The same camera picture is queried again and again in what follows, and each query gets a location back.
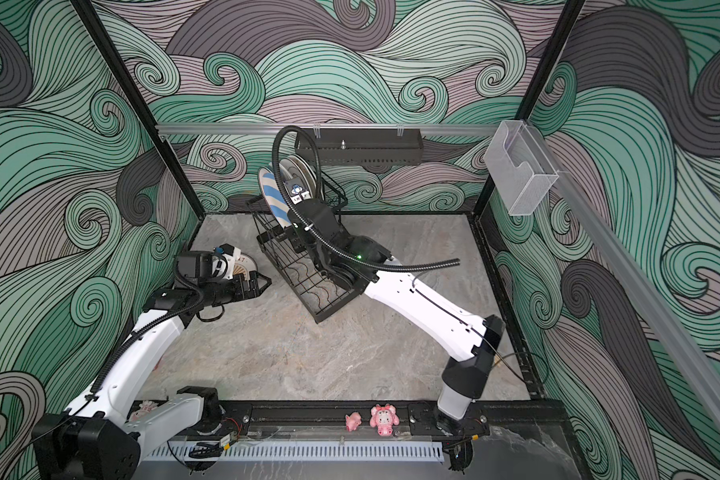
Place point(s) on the black wire dish rack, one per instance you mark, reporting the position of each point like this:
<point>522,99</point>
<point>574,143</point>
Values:
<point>320,296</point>

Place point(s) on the clear plastic wall holder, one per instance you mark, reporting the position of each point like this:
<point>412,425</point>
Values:
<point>521,166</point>

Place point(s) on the blue white striped plate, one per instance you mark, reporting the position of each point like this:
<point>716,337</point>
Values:
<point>273,198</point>

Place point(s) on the orange sunburst plate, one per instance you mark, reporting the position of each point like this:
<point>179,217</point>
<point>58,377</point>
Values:
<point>244,265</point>

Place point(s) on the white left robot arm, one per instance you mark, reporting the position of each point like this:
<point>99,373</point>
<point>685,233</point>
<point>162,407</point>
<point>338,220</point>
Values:
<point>97,436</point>

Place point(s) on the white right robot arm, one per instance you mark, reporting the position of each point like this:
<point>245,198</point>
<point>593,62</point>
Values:
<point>471,341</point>

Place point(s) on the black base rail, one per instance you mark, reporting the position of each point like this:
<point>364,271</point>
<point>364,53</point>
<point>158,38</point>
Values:
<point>419,417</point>

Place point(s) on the cream floral plate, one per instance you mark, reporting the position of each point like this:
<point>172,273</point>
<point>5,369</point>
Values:
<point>306,174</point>

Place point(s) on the aluminium wall rail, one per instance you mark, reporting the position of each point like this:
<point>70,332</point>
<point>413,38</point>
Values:
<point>251,128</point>

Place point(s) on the small pink pig toy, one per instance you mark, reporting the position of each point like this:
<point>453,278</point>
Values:
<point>353,421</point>

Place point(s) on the black frame post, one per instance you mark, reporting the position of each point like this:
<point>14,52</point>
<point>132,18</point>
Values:
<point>95,28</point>

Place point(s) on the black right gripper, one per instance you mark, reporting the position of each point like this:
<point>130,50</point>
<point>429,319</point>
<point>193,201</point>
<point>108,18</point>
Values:
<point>301,230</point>

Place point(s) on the white slotted cable duct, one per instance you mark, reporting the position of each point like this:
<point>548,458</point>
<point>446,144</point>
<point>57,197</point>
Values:
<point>333,451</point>

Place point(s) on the large pink pig toy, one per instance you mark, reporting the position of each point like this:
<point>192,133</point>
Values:
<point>384,419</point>

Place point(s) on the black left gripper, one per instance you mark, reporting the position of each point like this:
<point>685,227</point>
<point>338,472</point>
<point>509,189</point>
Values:
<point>254,291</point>

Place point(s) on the pink flat figure sticker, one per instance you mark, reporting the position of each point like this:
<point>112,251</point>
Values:
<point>144,408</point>

